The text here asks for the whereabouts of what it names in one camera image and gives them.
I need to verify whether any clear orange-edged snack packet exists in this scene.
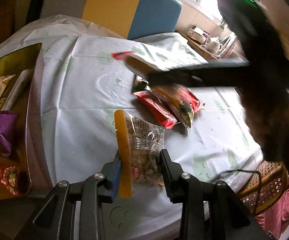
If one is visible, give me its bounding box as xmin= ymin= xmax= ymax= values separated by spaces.
xmin=114 ymin=109 xmax=165 ymax=198

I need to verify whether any person's right hand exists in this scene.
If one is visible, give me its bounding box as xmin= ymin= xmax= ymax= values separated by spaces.
xmin=237 ymin=87 xmax=289 ymax=161

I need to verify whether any yellow snack packet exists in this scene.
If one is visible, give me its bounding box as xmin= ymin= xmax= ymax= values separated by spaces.
xmin=151 ymin=85 xmax=195 ymax=134

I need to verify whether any black rolled mat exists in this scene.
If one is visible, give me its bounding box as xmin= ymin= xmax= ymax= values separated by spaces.
xmin=26 ymin=0 xmax=50 ymax=25

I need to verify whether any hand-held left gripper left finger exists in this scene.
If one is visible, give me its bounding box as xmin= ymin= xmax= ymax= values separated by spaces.
xmin=16 ymin=151 xmax=125 ymax=240

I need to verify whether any window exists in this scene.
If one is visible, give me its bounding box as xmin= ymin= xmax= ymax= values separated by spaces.
xmin=179 ymin=0 xmax=235 ymax=28

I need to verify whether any gold tin box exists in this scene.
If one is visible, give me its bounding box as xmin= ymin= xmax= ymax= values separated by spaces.
xmin=0 ymin=42 xmax=43 ymax=202

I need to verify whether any black cable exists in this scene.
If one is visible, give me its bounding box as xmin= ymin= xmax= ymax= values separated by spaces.
xmin=217 ymin=169 xmax=262 ymax=215

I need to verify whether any purple snack packet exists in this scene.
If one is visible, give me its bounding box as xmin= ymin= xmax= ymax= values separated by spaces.
xmin=0 ymin=111 xmax=19 ymax=158

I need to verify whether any long white yellow packet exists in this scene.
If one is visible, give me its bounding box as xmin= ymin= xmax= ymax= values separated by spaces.
xmin=1 ymin=69 xmax=32 ymax=113

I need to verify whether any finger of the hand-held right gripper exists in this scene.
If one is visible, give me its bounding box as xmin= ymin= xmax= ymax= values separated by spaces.
xmin=147 ymin=71 xmax=238 ymax=88
xmin=159 ymin=60 xmax=250 ymax=72

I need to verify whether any red patterned snack packet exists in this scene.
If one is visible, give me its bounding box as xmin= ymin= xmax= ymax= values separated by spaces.
xmin=0 ymin=152 xmax=27 ymax=197

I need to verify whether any white teapot set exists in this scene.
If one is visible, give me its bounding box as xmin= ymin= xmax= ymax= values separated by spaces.
xmin=174 ymin=30 xmax=247 ymax=63

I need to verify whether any white green-print tablecloth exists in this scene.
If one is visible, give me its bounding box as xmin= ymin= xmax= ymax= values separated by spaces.
xmin=0 ymin=15 xmax=263 ymax=230

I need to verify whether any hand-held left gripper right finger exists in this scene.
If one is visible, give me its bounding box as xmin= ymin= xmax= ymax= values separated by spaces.
xmin=159 ymin=149 xmax=272 ymax=240

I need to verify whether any grey yellow blue chair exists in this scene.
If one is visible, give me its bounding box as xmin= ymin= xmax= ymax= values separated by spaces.
xmin=40 ymin=0 xmax=182 ymax=40

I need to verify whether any pink cloth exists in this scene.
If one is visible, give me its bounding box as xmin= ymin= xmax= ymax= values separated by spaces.
xmin=254 ymin=187 xmax=289 ymax=239

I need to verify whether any wicker chair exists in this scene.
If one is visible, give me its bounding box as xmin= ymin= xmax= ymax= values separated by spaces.
xmin=237 ymin=160 xmax=288 ymax=214

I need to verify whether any red-edged cracker packet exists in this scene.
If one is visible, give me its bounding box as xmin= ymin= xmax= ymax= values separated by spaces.
xmin=112 ymin=51 xmax=165 ymax=77

